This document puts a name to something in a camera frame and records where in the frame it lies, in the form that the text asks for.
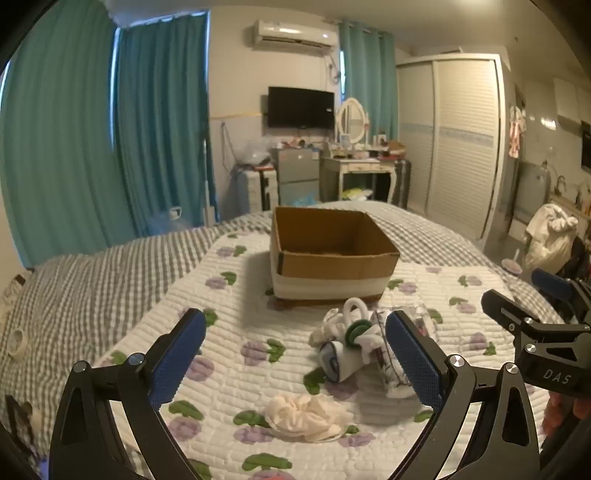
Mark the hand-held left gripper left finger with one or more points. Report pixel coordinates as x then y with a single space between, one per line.
178 356

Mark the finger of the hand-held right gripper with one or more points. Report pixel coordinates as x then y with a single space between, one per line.
505 310
551 282

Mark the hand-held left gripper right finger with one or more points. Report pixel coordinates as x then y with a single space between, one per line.
414 364

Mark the white sock blue print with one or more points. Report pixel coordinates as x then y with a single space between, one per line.
335 362

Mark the white socks with green trim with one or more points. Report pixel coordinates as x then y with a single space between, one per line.
344 325

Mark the cream ruffled cloth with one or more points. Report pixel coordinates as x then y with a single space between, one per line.
304 417

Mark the cardboard box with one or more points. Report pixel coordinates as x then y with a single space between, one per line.
332 258

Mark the person's right hand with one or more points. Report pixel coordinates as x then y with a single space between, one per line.
556 415

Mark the white clothes pile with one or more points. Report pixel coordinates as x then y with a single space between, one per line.
551 235

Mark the white floral quilt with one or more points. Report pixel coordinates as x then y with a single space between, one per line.
258 323

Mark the blue water jug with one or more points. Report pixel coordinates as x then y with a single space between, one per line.
168 224

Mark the pink hanging clothes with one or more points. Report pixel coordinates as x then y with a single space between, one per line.
516 131

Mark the white round tape roll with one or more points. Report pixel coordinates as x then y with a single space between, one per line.
17 342

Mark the dark striped suitcase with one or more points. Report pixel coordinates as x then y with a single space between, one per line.
402 182

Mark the white sliding door wardrobe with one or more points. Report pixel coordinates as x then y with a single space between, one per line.
455 138

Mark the white drawer cabinet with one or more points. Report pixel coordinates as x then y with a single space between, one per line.
256 189

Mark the white dressing table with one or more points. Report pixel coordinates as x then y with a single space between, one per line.
358 168

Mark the clear plastic bag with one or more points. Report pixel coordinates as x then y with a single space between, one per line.
251 152

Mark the silver mini fridge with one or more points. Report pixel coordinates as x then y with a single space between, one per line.
299 175

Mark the white oval mirror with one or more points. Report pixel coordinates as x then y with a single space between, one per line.
353 121

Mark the wide teal curtain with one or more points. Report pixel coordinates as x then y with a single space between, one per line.
55 138

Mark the narrow teal curtain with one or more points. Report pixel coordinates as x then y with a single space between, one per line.
369 78

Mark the white air conditioner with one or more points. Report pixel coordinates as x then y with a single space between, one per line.
295 33

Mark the black wall television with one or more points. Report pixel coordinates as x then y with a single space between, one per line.
301 107

